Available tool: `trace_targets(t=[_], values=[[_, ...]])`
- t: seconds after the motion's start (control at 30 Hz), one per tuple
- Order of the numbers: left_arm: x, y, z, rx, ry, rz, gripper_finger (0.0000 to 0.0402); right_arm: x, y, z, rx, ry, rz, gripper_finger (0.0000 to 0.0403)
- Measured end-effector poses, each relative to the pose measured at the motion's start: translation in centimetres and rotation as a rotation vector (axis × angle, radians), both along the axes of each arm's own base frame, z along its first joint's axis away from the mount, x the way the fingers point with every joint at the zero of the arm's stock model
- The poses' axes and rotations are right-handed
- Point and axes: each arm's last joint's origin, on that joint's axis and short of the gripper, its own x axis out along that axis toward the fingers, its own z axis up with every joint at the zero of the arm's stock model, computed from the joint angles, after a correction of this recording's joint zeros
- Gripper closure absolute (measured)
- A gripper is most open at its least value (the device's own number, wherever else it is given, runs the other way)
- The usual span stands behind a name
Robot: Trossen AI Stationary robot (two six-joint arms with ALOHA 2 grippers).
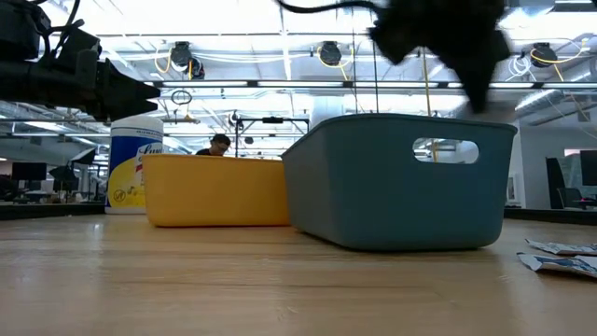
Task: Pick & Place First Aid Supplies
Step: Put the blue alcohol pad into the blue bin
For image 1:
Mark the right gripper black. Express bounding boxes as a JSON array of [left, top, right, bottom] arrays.
[[367, 0, 513, 116]]

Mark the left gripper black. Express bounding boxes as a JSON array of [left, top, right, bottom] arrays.
[[74, 49, 162, 123]]

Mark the blue-print white square packet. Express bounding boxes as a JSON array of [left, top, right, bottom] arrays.
[[525, 238, 597, 257], [517, 253, 597, 280]]

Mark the Lysol wipes canister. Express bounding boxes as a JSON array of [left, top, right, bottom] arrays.
[[105, 115, 165, 216]]

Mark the person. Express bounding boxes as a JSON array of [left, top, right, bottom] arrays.
[[194, 133, 233, 157]]

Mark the yellow plastic bin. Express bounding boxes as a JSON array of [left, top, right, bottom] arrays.
[[141, 153, 291, 230]]

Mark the teal plastic bin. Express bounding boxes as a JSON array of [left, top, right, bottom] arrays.
[[281, 113, 519, 252]]

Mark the black office chair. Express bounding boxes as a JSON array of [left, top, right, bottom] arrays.
[[554, 186, 585, 210]]

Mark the yellow hanging cable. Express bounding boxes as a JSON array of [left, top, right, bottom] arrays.
[[419, 46, 440, 164]]

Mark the black ceiling cable reel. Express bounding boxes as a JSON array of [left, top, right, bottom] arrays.
[[529, 41, 560, 69], [317, 40, 344, 67], [168, 40, 206, 80]]

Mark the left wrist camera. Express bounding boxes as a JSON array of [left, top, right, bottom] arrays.
[[49, 19, 103, 71]]

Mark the thin black hanging cable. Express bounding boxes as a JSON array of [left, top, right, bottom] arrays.
[[350, 0, 359, 115]]

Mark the black frame rig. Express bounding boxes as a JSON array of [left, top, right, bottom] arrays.
[[234, 116, 312, 158]]

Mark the black looping arm cable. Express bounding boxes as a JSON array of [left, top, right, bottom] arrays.
[[274, 0, 382, 14]]

